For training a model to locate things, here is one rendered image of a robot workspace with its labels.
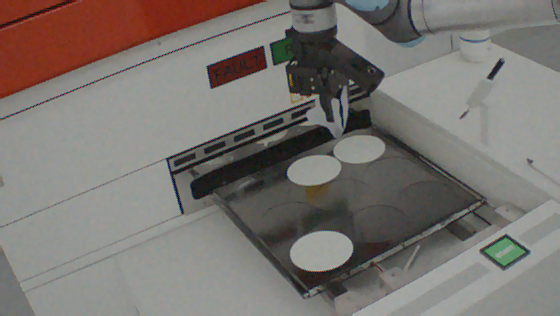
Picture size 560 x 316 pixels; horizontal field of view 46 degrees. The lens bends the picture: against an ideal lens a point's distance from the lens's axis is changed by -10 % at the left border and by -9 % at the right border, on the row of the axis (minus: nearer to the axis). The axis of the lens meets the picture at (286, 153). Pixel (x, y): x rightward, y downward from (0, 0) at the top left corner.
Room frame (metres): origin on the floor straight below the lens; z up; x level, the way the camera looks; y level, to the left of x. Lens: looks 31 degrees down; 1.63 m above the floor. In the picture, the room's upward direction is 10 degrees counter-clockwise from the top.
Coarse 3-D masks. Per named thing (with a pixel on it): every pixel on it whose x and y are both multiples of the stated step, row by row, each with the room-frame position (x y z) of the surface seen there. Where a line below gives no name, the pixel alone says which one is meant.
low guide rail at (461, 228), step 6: (456, 222) 0.95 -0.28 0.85; (462, 222) 0.95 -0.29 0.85; (450, 228) 0.96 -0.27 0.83; (456, 228) 0.95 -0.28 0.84; (462, 228) 0.93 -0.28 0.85; (468, 228) 0.93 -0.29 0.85; (474, 228) 0.92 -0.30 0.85; (456, 234) 0.95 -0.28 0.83; (462, 234) 0.93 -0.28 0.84; (468, 234) 0.92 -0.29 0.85; (474, 234) 0.91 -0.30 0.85; (462, 240) 0.93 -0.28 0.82
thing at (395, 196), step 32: (288, 160) 1.17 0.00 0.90; (384, 160) 1.12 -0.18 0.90; (416, 160) 1.10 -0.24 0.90; (224, 192) 1.10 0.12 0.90; (256, 192) 1.09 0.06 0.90; (288, 192) 1.07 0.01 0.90; (320, 192) 1.05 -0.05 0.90; (352, 192) 1.03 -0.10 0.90; (384, 192) 1.01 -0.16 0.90; (416, 192) 1.00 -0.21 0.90; (448, 192) 0.98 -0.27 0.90; (256, 224) 0.99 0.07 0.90; (288, 224) 0.97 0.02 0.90; (320, 224) 0.96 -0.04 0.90; (352, 224) 0.94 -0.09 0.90; (384, 224) 0.93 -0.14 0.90; (416, 224) 0.91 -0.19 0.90; (288, 256) 0.89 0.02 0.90; (352, 256) 0.86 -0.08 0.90
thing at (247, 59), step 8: (240, 56) 1.20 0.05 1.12; (248, 56) 1.21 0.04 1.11; (256, 56) 1.21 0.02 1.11; (224, 64) 1.19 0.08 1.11; (232, 64) 1.19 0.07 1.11; (240, 64) 1.20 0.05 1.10; (248, 64) 1.21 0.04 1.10; (256, 64) 1.21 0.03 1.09; (264, 64) 1.22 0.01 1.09; (216, 72) 1.18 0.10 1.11; (224, 72) 1.19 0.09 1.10; (232, 72) 1.19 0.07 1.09; (240, 72) 1.20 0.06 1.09; (248, 72) 1.21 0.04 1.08; (216, 80) 1.18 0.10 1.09; (224, 80) 1.19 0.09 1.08
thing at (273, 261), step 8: (208, 192) 1.11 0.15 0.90; (216, 192) 1.11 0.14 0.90; (216, 200) 1.08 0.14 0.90; (224, 208) 1.05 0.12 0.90; (232, 216) 1.02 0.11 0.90; (240, 224) 0.99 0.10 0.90; (248, 232) 0.96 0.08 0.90; (256, 240) 0.94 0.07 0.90; (256, 248) 0.93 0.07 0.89; (264, 248) 0.91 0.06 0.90; (264, 256) 0.90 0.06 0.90; (272, 256) 0.89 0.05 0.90; (272, 264) 0.88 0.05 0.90; (280, 264) 0.87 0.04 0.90; (280, 272) 0.85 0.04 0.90; (288, 272) 0.84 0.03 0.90; (288, 280) 0.83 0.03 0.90; (296, 280) 0.82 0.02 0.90; (296, 288) 0.81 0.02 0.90; (304, 288) 0.80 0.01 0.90
